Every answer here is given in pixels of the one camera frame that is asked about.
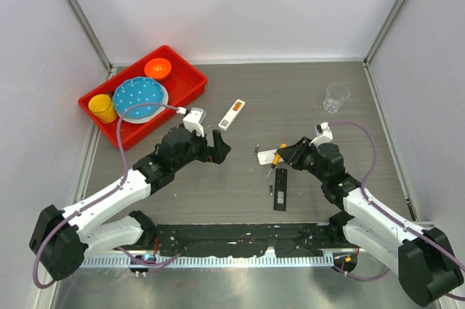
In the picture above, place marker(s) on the blue dotted plate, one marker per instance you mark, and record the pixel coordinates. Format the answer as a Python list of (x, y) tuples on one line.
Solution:
[(138, 98)]

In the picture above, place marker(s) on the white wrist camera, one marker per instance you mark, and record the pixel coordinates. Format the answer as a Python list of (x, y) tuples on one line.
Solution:
[(193, 121), (323, 134)]

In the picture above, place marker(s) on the white remote with orange batteries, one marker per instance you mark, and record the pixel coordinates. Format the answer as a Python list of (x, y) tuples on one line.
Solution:
[(231, 115)]

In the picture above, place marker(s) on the orange handled screwdriver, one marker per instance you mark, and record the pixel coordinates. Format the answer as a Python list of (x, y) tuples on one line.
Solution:
[(274, 162)]

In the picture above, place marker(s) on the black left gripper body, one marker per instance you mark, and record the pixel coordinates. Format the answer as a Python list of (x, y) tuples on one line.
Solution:
[(205, 147)]

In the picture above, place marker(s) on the white slotted cable duct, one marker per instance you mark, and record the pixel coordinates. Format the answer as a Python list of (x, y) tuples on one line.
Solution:
[(268, 260)]

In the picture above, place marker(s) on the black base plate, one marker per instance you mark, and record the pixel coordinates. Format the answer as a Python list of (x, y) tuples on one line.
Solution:
[(244, 240)]

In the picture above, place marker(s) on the yellow cup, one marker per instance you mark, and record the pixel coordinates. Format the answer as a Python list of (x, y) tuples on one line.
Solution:
[(102, 107)]

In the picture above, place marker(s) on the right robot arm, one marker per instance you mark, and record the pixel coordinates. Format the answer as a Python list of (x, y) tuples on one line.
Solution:
[(420, 258)]

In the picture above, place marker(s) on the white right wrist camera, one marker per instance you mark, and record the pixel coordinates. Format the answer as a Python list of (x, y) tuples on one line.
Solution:
[(323, 134)]

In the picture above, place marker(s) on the clear plastic cup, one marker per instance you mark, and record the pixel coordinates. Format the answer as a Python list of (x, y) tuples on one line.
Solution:
[(336, 95)]

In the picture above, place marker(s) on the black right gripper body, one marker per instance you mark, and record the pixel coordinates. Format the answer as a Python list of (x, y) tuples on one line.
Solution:
[(300, 155)]

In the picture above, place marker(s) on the grey plate under blue plate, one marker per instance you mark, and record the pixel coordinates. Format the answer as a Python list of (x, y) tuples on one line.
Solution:
[(165, 100)]

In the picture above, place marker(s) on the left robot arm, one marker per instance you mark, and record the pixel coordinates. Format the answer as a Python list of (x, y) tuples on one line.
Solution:
[(63, 238)]

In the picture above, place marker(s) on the orange bowl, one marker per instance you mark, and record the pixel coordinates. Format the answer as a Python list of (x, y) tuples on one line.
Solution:
[(158, 68)]

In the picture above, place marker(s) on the black remote control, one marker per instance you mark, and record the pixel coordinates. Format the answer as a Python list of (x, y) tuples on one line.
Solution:
[(281, 180)]

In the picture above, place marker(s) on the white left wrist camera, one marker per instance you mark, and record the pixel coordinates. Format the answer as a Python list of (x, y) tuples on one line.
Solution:
[(193, 121)]

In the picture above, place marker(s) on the white remote control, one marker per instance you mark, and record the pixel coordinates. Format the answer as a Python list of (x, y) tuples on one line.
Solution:
[(266, 157)]

